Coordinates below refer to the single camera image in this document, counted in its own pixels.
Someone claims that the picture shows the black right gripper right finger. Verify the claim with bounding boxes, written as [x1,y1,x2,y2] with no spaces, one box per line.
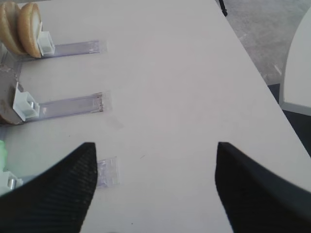
[215,142,311,233]

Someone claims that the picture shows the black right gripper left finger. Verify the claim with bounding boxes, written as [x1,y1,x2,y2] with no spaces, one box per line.
[0,142,98,233]

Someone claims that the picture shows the white pusher block lettuce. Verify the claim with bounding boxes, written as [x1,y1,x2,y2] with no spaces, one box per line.
[0,171,23,196]

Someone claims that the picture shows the green lettuce leaf upright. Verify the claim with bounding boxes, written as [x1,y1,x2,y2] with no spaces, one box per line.
[0,140,8,172]

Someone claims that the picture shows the white pusher block patties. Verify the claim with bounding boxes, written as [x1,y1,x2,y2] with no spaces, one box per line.
[13,82,40,122]

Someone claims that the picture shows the brown meat patty outer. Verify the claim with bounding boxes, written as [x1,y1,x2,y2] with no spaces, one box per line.
[0,67,22,125]

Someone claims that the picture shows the white round side table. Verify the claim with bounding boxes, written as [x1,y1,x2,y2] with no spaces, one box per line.
[279,10,311,116]

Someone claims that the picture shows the white pusher block buns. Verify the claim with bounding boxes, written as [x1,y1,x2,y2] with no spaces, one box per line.
[37,22,55,56]

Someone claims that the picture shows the golden bun half inner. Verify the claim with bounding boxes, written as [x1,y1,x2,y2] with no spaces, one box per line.
[0,1,27,55]

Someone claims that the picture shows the golden bun half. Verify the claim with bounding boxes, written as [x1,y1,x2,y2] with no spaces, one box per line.
[0,1,27,55]
[17,2,41,58]

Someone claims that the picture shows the golden bun half outer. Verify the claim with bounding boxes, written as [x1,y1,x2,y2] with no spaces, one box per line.
[17,2,41,58]

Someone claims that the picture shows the clear rail for lettuce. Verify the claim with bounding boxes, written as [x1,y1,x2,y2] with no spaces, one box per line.
[23,156,120,189]

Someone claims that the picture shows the clear rail for patties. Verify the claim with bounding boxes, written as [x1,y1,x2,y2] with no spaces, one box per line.
[26,91,112,122]

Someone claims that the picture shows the long clear rail right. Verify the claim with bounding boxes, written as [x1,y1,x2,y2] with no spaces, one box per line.
[0,42,22,81]

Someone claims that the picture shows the clear rail for buns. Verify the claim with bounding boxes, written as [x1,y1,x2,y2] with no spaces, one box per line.
[14,40,107,61]

